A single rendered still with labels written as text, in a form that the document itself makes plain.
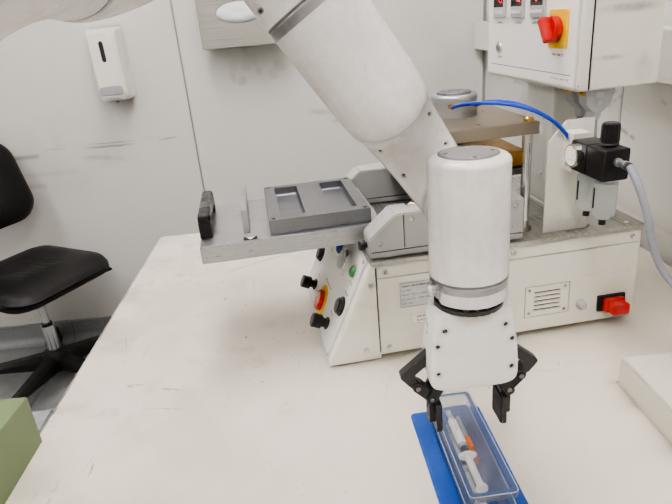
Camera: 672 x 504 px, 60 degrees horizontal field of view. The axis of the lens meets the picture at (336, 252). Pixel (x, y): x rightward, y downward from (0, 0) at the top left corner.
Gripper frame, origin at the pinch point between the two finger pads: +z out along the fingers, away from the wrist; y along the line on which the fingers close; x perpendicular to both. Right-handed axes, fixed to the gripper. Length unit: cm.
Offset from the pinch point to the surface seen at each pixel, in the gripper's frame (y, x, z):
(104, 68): -83, 176, -33
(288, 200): -19, 46, -14
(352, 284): -10.2, 29.5, -4.2
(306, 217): -16.4, 32.1, -15.7
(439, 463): -3.4, 1.0, 8.4
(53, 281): -108, 142, 35
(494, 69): 23, 57, -33
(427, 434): -3.6, 6.5, 8.4
